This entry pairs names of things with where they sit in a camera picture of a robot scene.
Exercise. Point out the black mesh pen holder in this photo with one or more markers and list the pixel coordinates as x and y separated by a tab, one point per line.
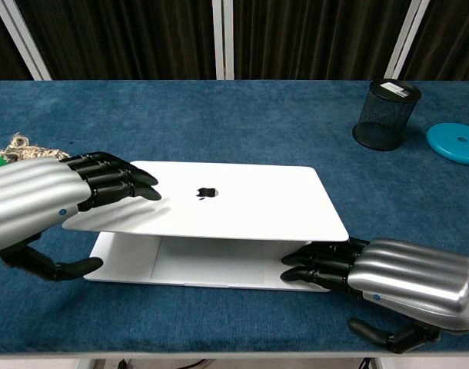
386	115

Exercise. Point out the white frame post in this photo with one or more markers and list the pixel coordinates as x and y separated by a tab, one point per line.
405	38
223	38
21	38

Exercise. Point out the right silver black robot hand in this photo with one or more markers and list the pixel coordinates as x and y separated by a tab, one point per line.
415	274

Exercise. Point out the blue table cloth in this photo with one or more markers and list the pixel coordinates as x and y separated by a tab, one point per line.
227	127

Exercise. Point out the white apple laptop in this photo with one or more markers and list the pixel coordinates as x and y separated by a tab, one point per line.
219	207

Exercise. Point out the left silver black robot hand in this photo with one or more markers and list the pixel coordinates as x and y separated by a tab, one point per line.
30	192

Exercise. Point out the teal round disc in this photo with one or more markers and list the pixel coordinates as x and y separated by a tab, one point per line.
455	143

